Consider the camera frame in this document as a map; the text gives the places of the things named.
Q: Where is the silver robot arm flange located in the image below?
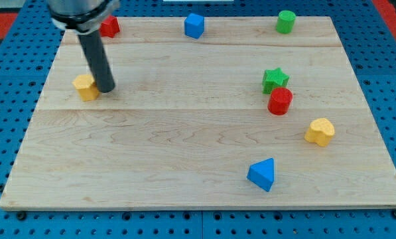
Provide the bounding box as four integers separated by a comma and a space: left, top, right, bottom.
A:
46, 0, 120, 35

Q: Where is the yellow heart block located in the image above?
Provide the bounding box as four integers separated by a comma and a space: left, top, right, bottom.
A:
304, 118, 335, 147

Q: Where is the blue cube block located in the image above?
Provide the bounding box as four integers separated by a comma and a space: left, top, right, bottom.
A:
184, 13, 205, 39

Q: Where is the green cylinder block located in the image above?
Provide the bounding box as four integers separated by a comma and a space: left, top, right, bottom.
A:
275, 10, 297, 34

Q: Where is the light wooden board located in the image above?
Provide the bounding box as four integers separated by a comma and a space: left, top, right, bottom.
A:
0, 17, 396, 211

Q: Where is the red pentagon block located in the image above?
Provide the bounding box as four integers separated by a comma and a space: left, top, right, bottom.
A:
99, 15, 120, 38

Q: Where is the yellow hexagon block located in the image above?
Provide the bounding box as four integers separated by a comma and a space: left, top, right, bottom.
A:
72, 74, 99, 102

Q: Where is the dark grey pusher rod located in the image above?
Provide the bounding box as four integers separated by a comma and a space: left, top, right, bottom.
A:
78, 31, 115, 93

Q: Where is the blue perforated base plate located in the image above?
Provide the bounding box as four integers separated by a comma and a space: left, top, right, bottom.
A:
0, 1, 396, 238

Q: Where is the red cylinder block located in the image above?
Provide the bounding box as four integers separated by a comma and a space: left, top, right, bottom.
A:
267, 87, 293, 116

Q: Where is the green star block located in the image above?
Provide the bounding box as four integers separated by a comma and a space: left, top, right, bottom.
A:
261, 68, 290, 94

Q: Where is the blue triangle block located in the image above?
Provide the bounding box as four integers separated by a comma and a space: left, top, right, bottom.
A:
247, 158, 275, 192

